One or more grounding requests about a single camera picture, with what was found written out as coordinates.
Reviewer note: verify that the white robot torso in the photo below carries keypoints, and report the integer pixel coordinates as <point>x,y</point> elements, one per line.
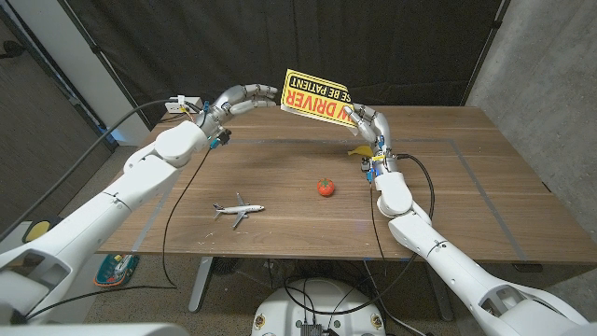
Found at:
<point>93,330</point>

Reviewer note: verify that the black backdrop curtain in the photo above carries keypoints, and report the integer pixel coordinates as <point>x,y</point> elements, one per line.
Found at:
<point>373,46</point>

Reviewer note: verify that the teal orange plastic toy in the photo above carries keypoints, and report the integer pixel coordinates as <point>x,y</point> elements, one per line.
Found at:
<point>116,270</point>

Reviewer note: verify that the black backdrop stand pole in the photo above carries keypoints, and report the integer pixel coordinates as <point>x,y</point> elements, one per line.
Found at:
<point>497,22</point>
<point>95,49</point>

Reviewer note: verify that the grey table leg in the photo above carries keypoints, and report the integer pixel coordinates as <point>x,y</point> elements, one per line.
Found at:
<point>445,308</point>
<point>200,284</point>

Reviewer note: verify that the white power outlet box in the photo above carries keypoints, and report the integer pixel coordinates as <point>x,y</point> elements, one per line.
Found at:
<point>173,107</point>

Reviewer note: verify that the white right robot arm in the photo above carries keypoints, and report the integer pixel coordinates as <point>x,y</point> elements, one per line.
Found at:
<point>448,261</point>

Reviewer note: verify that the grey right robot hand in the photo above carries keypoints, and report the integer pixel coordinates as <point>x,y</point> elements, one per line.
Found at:
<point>380,130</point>

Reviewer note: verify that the red toy tomato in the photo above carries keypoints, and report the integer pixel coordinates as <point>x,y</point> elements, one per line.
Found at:
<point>325,187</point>

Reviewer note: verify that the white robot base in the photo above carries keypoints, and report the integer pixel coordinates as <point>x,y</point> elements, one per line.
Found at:
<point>322,303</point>

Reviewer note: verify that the white toy airplane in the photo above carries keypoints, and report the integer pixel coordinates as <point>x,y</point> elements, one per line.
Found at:
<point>242,209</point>

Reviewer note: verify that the yellow new driver bumper sticker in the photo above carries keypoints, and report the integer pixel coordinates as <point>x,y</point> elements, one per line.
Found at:
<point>317,100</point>

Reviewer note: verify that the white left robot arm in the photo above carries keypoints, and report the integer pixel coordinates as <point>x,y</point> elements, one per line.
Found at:
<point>93,219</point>

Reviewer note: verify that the yellow banana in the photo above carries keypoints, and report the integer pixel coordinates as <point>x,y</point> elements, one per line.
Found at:
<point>361,150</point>

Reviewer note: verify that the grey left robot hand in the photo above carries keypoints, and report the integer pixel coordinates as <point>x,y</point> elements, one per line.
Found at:
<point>233,100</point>

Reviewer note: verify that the yellow black shoe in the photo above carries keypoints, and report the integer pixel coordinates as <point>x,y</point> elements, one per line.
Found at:
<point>38,229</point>

